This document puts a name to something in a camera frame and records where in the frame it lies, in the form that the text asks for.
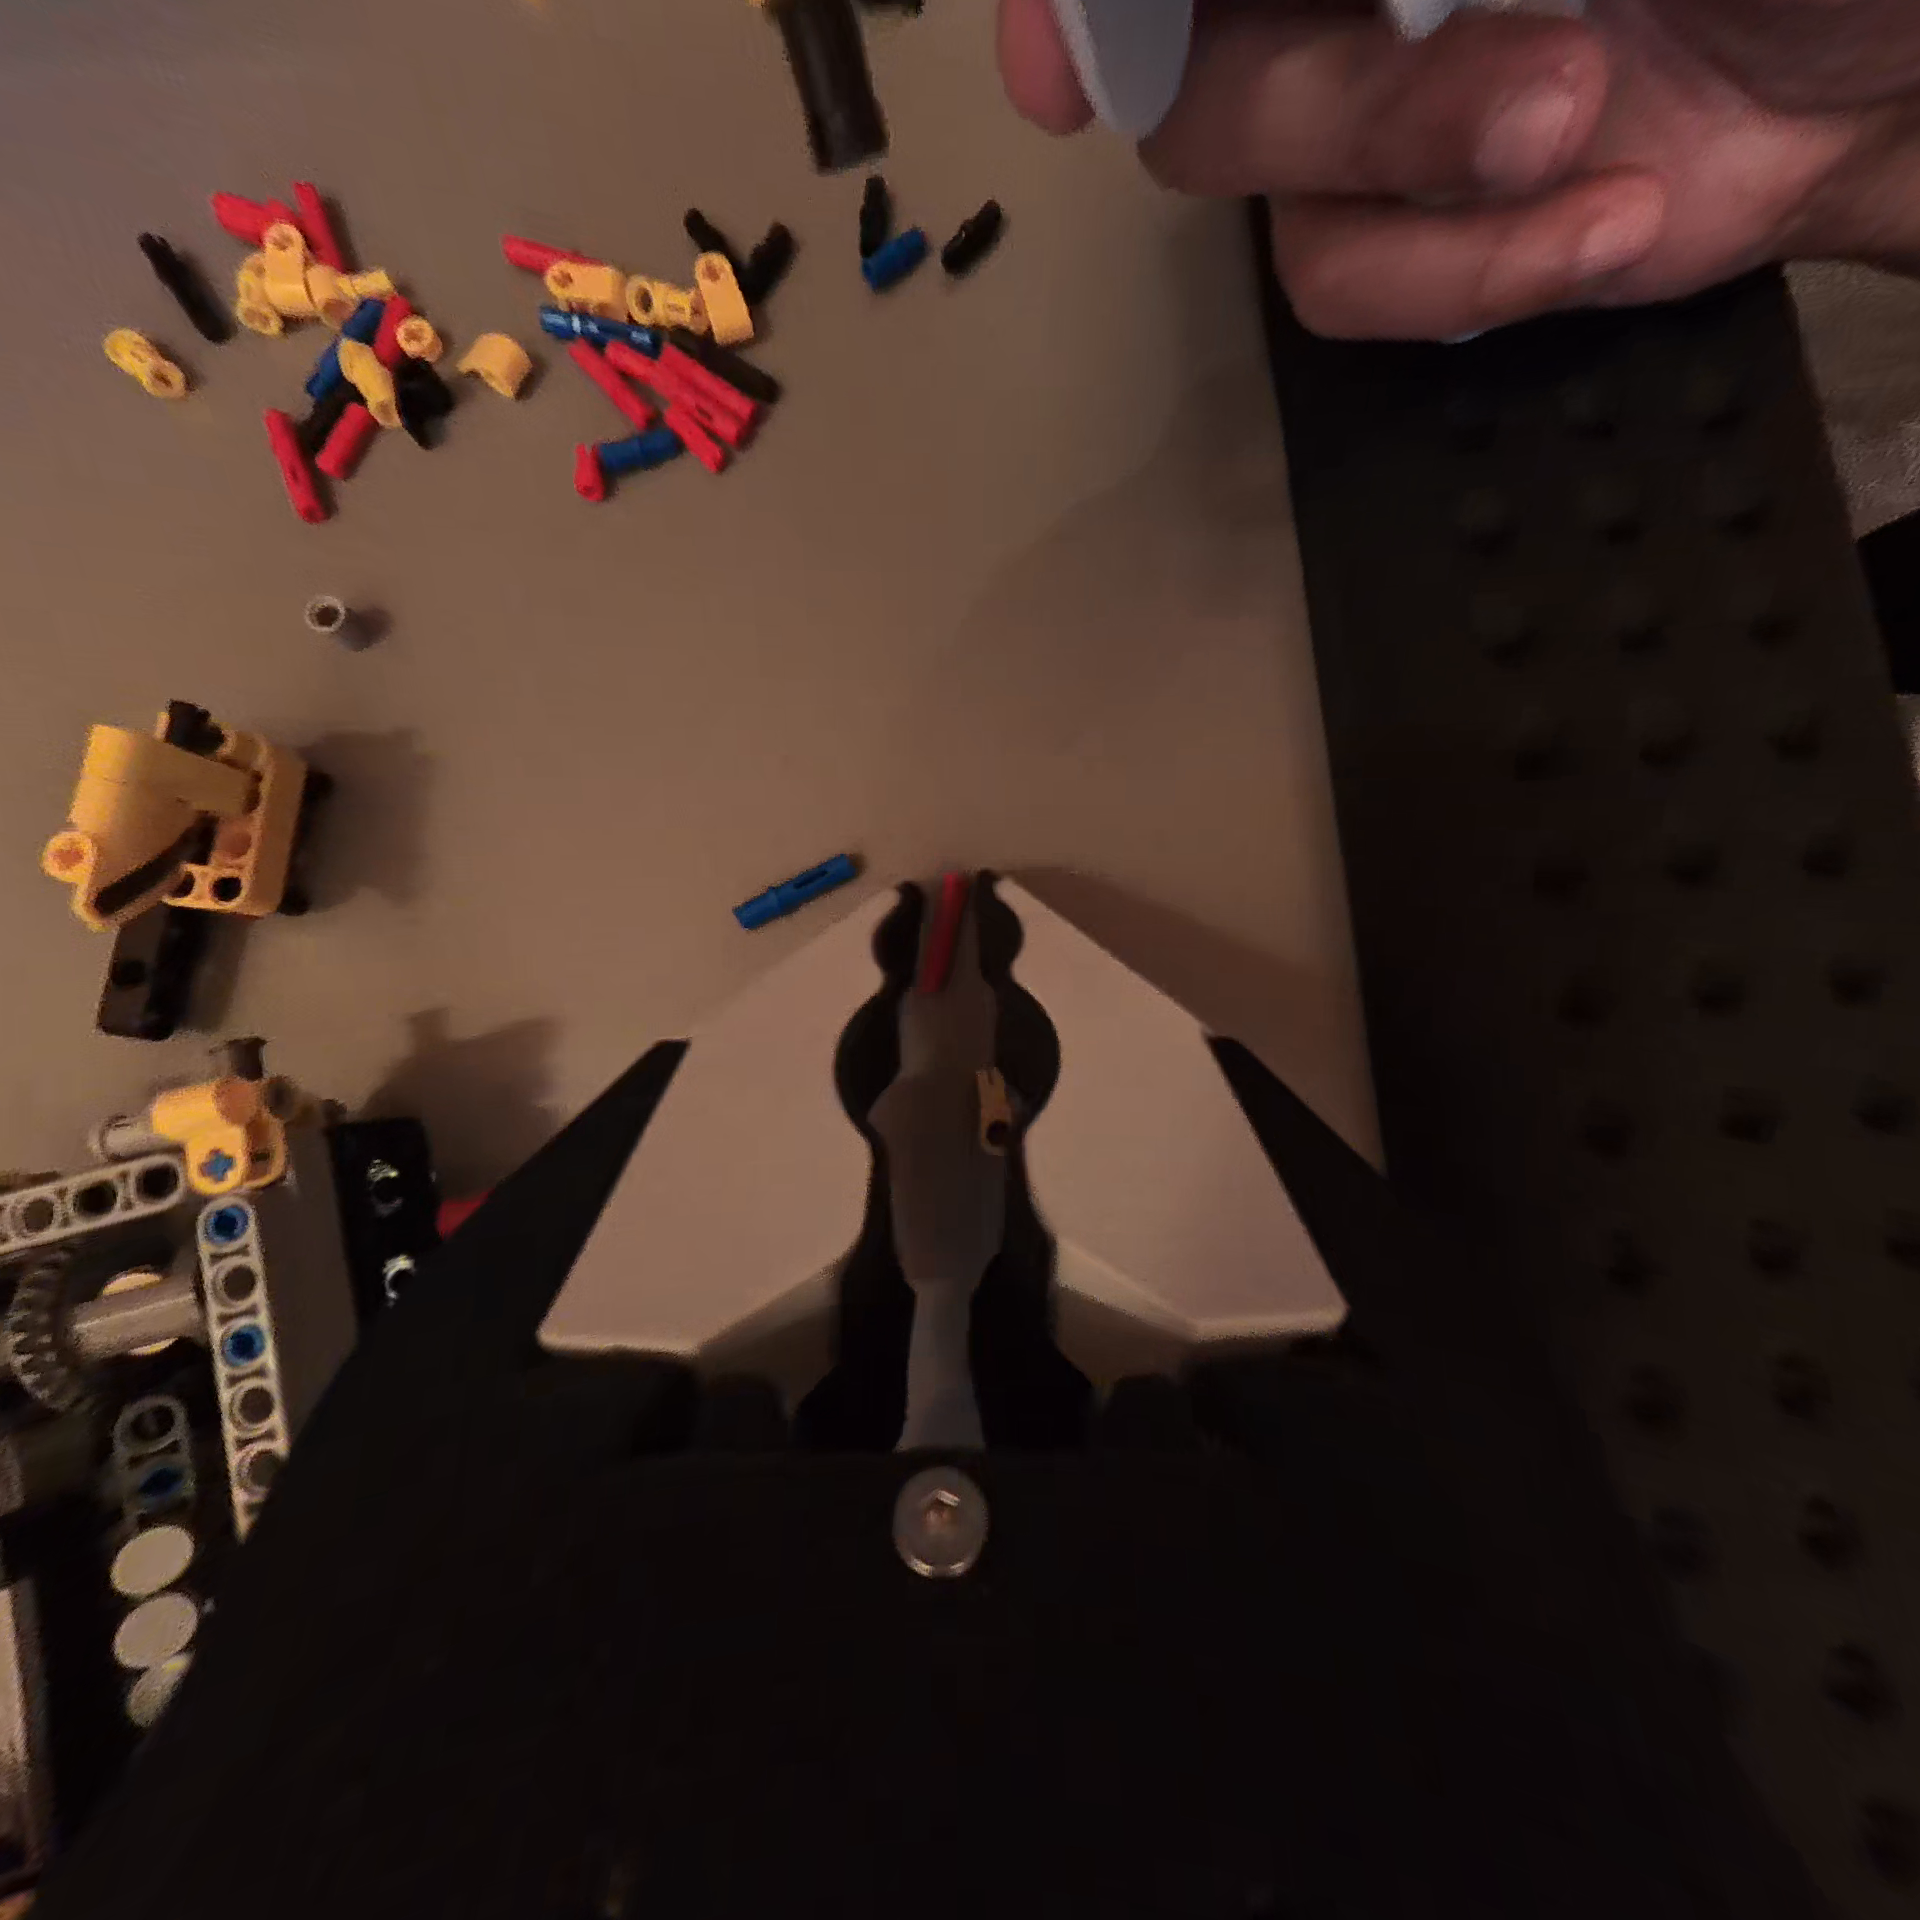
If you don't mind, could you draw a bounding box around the pile of small coloured pins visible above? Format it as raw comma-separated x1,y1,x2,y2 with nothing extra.
99,176,1007,525

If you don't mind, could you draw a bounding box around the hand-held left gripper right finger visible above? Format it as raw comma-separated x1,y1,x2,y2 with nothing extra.
976,868,1354,1449

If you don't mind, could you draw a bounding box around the grey desk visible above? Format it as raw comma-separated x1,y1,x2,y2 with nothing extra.
0,0,1390,1476

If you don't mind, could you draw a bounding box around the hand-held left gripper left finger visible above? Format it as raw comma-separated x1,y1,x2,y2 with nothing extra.
536,879,924,1449

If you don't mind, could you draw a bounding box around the black perforated foam pad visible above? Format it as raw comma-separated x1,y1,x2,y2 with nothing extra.
1248,200,1920,1920

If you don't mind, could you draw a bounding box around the red pin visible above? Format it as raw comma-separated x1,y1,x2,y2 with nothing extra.
918,868,976,998

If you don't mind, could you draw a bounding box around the black brick piece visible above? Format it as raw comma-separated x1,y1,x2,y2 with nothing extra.
780,0,894,176

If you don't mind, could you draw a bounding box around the yellow black brick subassembly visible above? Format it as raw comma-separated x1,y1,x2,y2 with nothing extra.
41,697,330,1049

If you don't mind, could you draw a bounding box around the blue pin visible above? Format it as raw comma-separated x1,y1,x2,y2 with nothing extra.
729,850,861,933

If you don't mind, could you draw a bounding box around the person's right hand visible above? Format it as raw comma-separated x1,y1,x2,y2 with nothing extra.
997,0,1920,344

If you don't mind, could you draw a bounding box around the partly built yellow toy car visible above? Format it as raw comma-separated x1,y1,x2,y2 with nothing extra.
0,1035,499,1858

